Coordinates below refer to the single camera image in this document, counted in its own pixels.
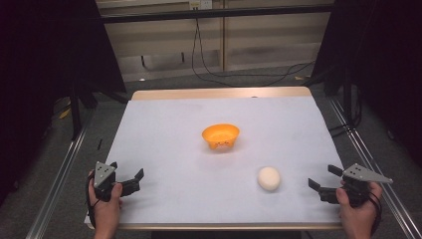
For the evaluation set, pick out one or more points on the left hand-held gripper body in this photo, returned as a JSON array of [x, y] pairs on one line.
[[101, 174]]

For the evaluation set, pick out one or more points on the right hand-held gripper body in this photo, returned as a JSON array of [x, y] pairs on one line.
[[363, 174]]

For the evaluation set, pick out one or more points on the person's left hand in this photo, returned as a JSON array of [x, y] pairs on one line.
[[106, 212]]

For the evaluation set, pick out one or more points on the person's right hand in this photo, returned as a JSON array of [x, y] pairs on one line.
[[360, 217]]

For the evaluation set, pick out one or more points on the small black floor strip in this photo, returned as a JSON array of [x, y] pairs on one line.
[[100, 144]]

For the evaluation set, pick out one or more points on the white table sheet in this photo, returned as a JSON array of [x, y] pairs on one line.
[[172, 166]]

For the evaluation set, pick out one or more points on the white round bun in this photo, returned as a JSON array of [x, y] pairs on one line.
[[269, 178]]

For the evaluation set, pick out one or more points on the black metal stand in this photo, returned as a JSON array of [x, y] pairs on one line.
[[75, 113], [347, 96]]

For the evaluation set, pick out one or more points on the small yellow floor tape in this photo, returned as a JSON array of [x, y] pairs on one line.
[[299, 78]]

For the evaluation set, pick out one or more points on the orange plastic bowl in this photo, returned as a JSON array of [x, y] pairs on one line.
[[220, 134]]

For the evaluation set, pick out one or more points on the black curtain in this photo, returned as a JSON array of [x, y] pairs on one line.
[[381, 59], [43, 66]]

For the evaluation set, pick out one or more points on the black horizontal bar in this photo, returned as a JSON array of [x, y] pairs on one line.
[[215, 14]]

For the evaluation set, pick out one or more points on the aluminium floor rail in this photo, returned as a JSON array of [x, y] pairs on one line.
[[381, 166], [56, 186]]

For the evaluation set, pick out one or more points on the white wall socket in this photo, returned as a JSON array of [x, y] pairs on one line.
[[200, 4]]

